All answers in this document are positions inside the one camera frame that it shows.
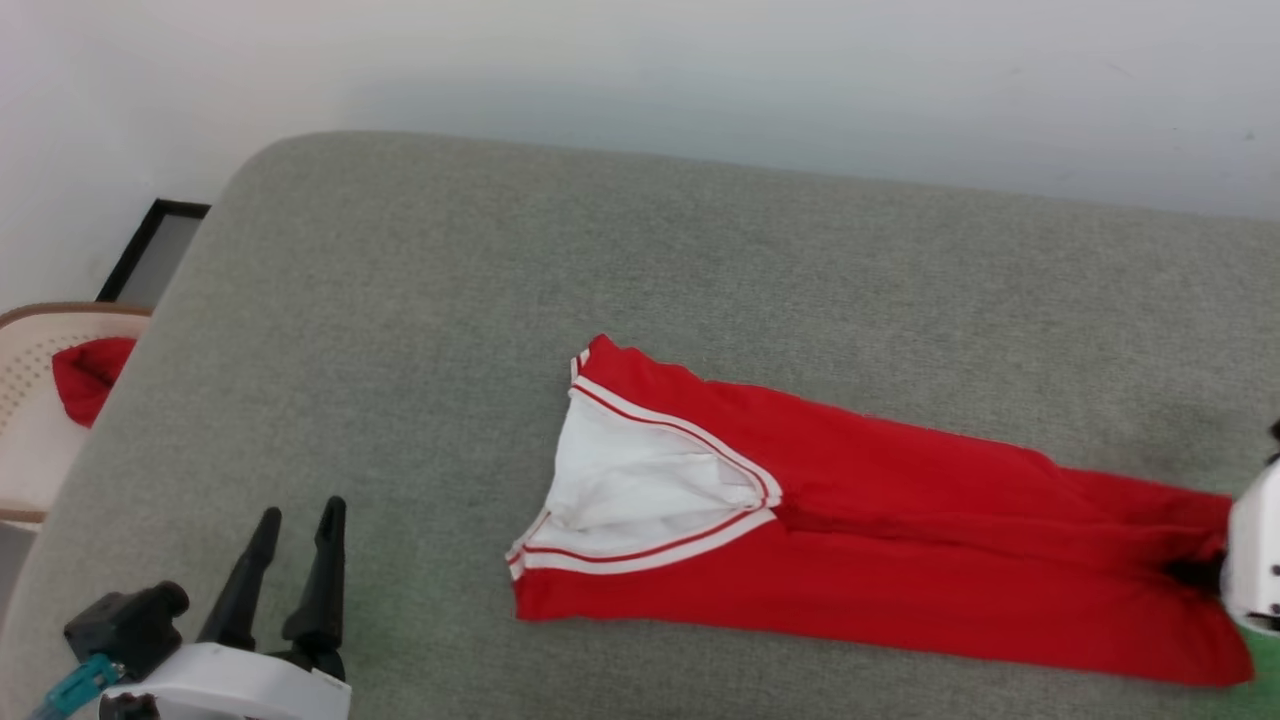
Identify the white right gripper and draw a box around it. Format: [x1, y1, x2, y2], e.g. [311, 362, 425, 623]
[1164, 459, 1280, 637]

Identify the light grey left gripper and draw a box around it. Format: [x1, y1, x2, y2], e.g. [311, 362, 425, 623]
[99, 496, 353, 720]

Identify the red and white basketball jersey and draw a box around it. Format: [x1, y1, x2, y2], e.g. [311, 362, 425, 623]
[505, 333, 1255, 689]

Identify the beige plastic laundry basket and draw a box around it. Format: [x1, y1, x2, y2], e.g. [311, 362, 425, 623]
[0, 301, 154, 527]

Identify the red cloth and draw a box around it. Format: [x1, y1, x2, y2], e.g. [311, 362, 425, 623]
[51, 336, 139, 430]

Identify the black framed grey panel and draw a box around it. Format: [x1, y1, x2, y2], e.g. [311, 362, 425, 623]
[94, 198, 212, 307]

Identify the teal cable connector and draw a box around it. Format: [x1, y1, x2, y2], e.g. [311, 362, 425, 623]
[28, 654, 127, 720]

